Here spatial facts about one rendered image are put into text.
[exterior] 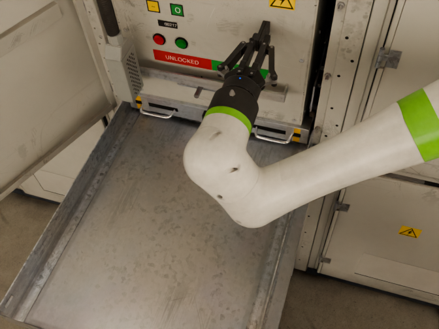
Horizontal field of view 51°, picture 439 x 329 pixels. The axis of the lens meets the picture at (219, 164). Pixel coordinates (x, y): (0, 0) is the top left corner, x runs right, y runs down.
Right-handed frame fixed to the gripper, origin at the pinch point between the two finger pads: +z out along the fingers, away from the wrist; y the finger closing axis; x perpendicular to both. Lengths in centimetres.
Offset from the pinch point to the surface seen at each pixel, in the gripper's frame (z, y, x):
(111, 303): -54, -21, -38
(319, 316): -14, 30, -123
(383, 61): 2.3, 26.2, -3.5
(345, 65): 3.6, 18.6, -7.6
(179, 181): -18.0, -17.9, -38.2
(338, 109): 3.5, 19.1, -22.0
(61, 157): 2, -80, -75
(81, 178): -27, -42, -33
